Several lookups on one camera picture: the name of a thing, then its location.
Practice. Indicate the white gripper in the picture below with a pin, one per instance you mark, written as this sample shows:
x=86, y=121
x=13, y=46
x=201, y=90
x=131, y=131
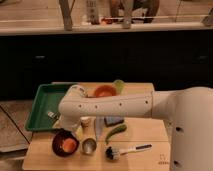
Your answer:
x=69, y=123

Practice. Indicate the orange apple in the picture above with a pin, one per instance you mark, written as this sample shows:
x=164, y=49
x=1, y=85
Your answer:
x=69, y=145

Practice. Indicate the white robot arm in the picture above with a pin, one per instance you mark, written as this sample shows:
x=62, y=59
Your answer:
x=190, y=110

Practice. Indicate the dark purple bowl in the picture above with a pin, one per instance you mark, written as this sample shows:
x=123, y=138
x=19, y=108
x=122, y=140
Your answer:
x=58, y=141

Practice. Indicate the orange bowl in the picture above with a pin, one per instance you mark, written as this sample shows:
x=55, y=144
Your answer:
x=104, y=91

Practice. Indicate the green plastic tray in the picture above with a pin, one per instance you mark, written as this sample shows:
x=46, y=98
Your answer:
x=44, y=111

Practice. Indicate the small metal cup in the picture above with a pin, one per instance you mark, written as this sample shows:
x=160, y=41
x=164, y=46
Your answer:
x=89, y=146

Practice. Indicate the blue sponge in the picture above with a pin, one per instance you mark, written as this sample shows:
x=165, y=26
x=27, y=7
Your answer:
x=112, y=121

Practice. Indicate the black dish brush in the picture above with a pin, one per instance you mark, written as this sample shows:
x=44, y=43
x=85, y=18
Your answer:
x=113, y=153

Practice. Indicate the green chili pepper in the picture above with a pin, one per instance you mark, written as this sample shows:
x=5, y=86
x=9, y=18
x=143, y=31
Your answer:
x=116, y=130

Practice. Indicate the green plastic cup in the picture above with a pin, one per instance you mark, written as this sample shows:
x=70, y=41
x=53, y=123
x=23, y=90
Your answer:
x=119, y=85

